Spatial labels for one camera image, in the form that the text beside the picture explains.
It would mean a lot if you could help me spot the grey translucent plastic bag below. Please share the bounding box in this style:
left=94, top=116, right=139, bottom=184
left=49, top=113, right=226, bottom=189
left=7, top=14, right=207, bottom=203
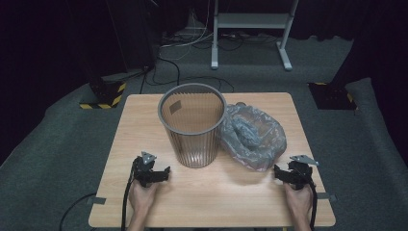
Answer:
left=219, top=102, right=288, bottom=172

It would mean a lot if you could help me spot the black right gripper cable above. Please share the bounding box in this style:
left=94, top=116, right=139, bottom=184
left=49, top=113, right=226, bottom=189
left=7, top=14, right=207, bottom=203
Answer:
left=307, top=180, right=319, bottom=231

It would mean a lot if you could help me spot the grey tape strip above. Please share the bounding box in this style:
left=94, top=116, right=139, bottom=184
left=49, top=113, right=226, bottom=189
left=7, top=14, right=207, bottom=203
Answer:
left=86, top=195, right=108, bottom=206
left=317, top=192, right=338, bottom=203

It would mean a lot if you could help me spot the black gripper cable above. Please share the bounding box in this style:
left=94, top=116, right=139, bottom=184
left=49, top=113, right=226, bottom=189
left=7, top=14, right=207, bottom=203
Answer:
left=120, top=158, right=137, bottom=231
left=307, top=180, right=319, bottom=231

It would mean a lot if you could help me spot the person's right hand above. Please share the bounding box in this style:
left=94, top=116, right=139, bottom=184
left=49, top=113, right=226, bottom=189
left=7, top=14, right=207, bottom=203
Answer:
left=283, top=181, right=315, bottom=222

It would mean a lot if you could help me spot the white metal stand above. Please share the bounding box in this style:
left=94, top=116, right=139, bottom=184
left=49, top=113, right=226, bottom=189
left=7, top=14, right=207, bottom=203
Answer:
left=210, top=0, right=300, bottom=72

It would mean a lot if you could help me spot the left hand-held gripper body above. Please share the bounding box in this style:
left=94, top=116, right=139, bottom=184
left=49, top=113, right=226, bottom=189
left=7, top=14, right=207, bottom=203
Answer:
left=131, top=151, right=159, bottom=189

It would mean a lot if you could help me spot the white floor cable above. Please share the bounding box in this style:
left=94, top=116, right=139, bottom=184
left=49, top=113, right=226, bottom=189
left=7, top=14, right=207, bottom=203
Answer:
left=159, top=0, right=216, bottom=62

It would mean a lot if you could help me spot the black yellow striped base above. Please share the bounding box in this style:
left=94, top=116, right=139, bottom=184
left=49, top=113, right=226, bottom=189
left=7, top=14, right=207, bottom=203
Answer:
left=307, top=81, right=359, bottom=111
left=79, top=80, right=127, bottom=111

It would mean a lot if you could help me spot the person's left hand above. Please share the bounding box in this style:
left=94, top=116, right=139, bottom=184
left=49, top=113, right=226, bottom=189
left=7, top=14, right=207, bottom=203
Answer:
left=128, top=179, right=160, bottom=219

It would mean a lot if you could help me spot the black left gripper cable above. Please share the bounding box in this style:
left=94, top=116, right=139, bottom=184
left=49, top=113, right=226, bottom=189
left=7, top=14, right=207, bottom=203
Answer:
left=120, top=158, right=137, bottom=231

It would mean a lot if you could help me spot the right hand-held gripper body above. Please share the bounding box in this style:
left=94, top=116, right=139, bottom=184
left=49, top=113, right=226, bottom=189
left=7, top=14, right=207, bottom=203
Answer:
left=287, top=154, right=320, bottom=191

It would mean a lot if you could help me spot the black looped floor cable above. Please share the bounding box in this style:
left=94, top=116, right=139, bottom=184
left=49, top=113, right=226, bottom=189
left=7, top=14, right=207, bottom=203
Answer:
left=139, top=55, right=236, bottom=95

